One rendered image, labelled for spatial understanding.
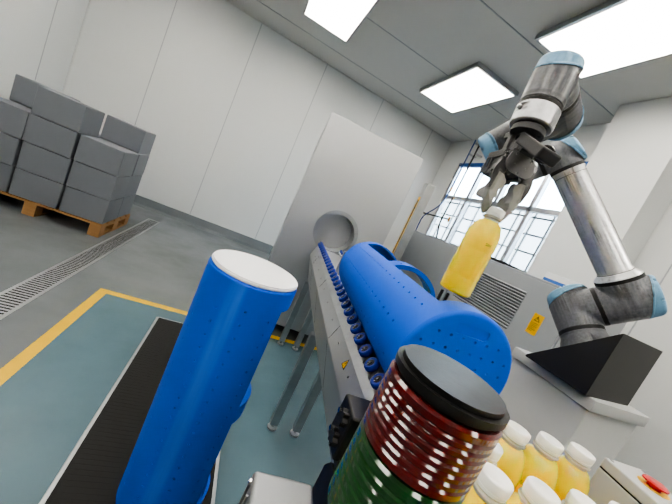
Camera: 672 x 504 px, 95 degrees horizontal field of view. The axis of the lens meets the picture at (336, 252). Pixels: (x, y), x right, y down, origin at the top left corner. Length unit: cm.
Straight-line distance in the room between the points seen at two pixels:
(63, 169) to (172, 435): 327
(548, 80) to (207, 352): 105
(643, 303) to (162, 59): 592
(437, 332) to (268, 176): 517
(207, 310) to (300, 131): 503
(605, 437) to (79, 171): 419
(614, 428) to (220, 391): 131
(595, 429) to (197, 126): 562
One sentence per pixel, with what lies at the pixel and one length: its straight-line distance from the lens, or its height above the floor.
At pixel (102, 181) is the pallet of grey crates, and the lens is 392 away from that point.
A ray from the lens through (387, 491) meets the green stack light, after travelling 19.
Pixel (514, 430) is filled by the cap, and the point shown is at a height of 110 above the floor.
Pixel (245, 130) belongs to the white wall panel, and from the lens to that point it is 571.
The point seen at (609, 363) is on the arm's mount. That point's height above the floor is 122.
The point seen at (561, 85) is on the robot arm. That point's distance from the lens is 87.
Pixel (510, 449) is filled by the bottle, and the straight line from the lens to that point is 66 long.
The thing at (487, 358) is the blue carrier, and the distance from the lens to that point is 81.
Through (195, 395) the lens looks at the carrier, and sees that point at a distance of 105.
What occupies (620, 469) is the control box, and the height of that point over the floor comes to 110.
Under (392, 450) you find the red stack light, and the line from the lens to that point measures 18.
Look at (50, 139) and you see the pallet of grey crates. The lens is 406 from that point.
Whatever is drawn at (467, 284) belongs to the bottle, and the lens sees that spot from 73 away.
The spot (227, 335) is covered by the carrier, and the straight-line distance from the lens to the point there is 93.
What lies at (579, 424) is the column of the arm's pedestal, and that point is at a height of 100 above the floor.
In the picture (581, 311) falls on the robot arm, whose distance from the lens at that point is 152.
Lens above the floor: 132
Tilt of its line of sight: 8 degrees down
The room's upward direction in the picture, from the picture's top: 25 degrees clockwise
